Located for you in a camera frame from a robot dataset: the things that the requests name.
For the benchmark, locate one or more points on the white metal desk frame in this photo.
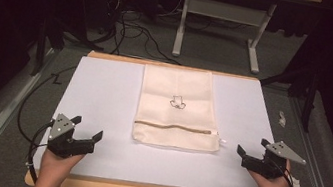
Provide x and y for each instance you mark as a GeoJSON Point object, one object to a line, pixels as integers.
{"type": "Point", "coordinates": [224, 13]}

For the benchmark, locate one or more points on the black metal stand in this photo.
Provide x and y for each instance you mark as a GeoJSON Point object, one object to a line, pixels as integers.
{"type": "Point", "coordinates": [303, 91]}
{"type": "Point", "coordinates": [44, 40]}

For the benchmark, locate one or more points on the person's right hand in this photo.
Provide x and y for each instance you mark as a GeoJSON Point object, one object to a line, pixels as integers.
{"type": "Point", "coordinates": [272, 186]}

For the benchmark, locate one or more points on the person's left hand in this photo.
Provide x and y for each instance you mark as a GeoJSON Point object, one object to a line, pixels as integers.
{"type": "Point", "coordinates": [58, 162]}

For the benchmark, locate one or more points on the cream mesh laundry bag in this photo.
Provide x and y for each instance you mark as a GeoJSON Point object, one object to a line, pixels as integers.
{"type": "Point", "coordinates": [177, 108]}

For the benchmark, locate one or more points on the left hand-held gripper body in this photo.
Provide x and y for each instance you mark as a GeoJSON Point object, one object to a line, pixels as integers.
{"type": "Point", "coordinates": [63, 139]}

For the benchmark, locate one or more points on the crumpled white paper scrap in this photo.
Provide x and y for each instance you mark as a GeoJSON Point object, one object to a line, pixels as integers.
{"type": "Point", "coordinates": [282, 119]}

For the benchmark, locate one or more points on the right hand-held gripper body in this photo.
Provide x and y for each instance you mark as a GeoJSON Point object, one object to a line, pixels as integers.
{"type": "Point", "coordinates": [270, 159]}

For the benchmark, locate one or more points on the white table mat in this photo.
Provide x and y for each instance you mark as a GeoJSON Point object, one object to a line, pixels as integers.
{"type": "Point", "coordinates": [108, 104]}

